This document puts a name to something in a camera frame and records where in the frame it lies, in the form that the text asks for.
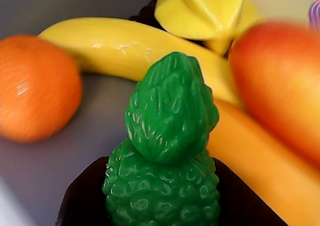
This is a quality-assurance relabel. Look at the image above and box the yellow toy banana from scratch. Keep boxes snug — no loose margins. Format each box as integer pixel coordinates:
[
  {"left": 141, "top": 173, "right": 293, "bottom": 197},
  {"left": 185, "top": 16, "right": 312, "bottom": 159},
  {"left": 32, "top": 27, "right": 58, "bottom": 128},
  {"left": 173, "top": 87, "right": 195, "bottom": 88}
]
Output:
[{"left": 37, "top": 17, "right": 242, "bottom": 108}]

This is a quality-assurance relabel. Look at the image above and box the green toy pineapple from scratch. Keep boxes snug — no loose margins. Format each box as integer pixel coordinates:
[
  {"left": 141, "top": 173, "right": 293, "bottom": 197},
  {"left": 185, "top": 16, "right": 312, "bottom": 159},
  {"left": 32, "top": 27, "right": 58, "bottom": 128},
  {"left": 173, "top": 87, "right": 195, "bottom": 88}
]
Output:
[{"left": 101, "top": 51, "right": 221, "bottom": 226}]

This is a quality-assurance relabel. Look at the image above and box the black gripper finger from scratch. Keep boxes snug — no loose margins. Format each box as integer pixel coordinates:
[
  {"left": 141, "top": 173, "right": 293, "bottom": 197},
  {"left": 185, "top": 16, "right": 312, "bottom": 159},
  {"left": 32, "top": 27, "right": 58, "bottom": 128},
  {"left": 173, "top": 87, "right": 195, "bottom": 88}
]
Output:
[
  {"left": 54, "top": 155, "right": 111, "bottom": 226},
  {"left": 214, "top": 158, "right": 288, "bottom": 226}
]

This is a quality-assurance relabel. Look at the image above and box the red orange toy mango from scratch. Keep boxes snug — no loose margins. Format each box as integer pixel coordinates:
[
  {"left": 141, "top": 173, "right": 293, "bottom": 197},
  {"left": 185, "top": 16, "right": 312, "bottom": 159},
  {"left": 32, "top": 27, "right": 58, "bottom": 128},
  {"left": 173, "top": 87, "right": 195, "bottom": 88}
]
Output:
[{"left": 228, "top": 20, "right": 320, "bottom": 165}]

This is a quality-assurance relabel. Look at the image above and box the orange-yellow toy banana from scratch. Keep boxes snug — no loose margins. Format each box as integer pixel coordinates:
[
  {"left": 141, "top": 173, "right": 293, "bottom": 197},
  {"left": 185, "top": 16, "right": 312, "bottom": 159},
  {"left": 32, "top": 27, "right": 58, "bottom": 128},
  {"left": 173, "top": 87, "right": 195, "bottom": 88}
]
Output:
[{"left": 206, "top": 98, "right": 320, "bottom": 226}]

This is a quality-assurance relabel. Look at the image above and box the orange toy fruit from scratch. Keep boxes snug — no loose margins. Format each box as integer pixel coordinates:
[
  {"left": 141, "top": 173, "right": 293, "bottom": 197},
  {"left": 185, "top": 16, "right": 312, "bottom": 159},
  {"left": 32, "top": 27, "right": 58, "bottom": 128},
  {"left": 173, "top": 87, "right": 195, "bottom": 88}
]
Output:
[{"left": 0, "top": 35, "right": 83, "bottom": 143}]

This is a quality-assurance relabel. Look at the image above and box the yellow toy star fruit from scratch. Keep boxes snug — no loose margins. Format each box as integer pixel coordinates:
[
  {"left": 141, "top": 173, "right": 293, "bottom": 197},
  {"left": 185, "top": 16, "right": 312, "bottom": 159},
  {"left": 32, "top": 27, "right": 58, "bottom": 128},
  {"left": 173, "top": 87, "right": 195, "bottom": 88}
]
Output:
[{"left": 154, "top": 0, "right": 263, "bottom": 56}]

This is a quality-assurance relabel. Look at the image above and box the purple striped toy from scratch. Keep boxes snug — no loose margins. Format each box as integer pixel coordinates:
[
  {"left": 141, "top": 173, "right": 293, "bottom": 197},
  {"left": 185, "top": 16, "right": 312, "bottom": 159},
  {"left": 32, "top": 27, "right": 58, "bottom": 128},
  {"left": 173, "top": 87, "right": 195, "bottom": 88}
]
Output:
[{"left": 308, "top": 0, "right": 320, "bottom": 29}]

